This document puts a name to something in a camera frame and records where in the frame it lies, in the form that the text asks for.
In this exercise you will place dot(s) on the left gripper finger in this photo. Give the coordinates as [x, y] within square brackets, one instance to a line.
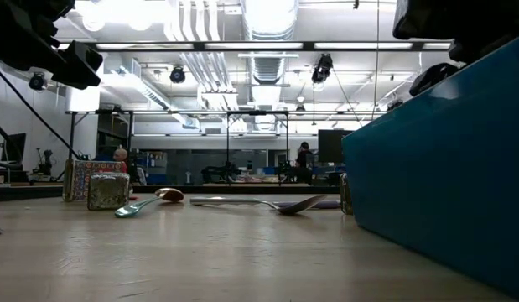
[81, 65]

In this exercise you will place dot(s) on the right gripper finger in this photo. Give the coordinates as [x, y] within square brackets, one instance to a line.
[433, 77]

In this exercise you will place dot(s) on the spice jar white lid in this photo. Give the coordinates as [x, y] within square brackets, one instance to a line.
[108, 192]

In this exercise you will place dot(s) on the black background robot arm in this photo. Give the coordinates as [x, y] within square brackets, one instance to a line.
[46, 161]
[219, 171]

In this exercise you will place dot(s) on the black ceiling spotlight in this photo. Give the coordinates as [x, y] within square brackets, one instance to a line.
[322, 67]
[177, 74]
[37, 81]

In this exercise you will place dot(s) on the person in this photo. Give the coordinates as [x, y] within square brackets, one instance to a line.
[120, 155]
[303, 157]

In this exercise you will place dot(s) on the teal plastic bin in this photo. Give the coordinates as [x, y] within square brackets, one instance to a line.
[443, 176]

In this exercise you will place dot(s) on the black computer monitor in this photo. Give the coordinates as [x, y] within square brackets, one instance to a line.
[17, 147]

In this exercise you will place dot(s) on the large black display screen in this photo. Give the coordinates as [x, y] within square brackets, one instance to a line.
[332, 147]

